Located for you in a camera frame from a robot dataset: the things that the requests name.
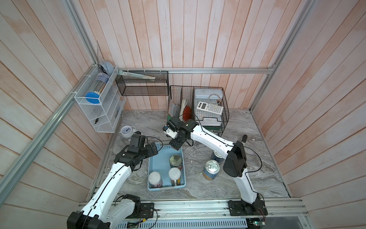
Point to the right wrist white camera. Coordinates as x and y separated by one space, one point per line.
169 132

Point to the pale green ruler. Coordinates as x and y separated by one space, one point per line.
136 75

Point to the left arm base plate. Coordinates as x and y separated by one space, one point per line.
145 211

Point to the white lid red label can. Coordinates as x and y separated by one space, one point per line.
155 180

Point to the white wire wall shelf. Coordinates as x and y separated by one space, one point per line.
105 115

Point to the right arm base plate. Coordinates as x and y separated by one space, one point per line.
241 208

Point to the black mesh wall basket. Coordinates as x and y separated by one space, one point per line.
130 86

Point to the blue yellow pull tab can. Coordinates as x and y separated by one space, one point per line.
211 169

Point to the dark blue pull tab can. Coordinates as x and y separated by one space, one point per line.
216 157

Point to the red notebook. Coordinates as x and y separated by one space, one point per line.
187 113

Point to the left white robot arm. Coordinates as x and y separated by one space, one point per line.
98 213

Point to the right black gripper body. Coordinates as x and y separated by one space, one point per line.
177 142

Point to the white alarm clock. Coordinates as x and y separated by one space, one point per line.
127 131

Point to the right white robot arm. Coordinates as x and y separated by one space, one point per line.
233 153

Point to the white lid yellow label can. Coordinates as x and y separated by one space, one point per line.
175 176

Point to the light blue plastic basket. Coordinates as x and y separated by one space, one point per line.
160 163

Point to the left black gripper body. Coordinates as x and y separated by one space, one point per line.
147 151

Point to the black wire desk organizer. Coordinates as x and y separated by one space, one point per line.
181 96

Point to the blue cap clear tube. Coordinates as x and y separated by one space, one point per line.
95 91

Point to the aluminium rail frame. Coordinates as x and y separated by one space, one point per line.
283 213

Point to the white calculator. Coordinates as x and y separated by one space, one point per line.
211 108

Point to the white storage box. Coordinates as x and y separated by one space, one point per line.
206 93

